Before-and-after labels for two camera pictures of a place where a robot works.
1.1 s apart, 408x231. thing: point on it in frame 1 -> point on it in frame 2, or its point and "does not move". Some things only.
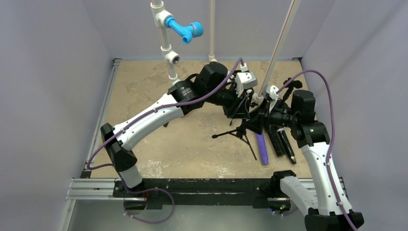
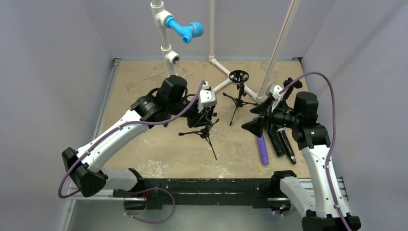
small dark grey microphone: (287, 144) does not move
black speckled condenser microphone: (276, 141) does not move
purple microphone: (263, 150) does not move
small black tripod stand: (240, 133) -> (204, 134)
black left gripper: (236, 102) -> (199, 118)
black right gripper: (266, 115) does not move
